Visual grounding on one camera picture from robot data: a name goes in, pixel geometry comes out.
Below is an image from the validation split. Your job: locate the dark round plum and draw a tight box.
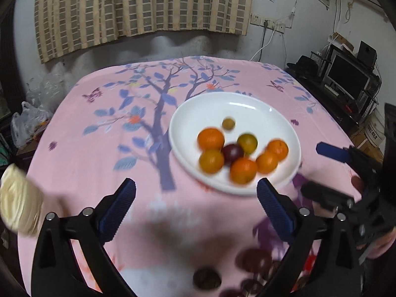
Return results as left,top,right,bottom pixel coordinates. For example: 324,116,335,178
235,247,272,280

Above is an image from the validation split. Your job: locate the orange yellow tomato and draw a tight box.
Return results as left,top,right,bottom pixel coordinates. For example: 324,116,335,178
199,149,224,174

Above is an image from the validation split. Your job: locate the dark purple plum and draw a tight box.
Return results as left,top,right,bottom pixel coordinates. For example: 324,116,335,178
221,144,244,166

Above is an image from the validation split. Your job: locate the black monitor on rack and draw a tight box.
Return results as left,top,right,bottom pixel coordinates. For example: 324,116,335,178
324,51,370,100

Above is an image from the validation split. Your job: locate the large orange mandarin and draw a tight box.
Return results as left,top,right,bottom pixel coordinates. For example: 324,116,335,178
197,127,225,151

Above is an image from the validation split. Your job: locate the dark water chestnut middle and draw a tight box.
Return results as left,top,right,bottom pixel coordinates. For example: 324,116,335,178
193,267,222,291

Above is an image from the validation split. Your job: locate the small orange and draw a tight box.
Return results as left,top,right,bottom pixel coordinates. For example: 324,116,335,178
266,139,289,162

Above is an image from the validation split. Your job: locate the striped beige curtain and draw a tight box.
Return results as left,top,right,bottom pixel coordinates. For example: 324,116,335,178
34,0,252,63

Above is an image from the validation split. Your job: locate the right hand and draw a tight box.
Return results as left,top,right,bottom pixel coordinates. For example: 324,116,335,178
366,228,396,259

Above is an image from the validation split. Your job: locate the white plastic bag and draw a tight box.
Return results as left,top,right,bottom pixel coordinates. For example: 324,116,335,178
11,101,52,149

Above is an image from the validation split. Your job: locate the plastic cup with cream lid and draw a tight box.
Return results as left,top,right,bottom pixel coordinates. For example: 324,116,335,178
1,164,44,236

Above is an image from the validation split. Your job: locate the cardboard box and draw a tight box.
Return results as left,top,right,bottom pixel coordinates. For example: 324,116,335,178
351,109,385,163

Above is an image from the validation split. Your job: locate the white oval plate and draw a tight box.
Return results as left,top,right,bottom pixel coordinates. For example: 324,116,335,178
169,92,301,196

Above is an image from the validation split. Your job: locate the greenish yellow citrus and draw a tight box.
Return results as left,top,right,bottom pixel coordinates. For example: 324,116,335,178
237,133,258,156

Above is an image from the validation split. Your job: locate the wall power strip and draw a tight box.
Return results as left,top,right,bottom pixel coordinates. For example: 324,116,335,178
250,13,286,34

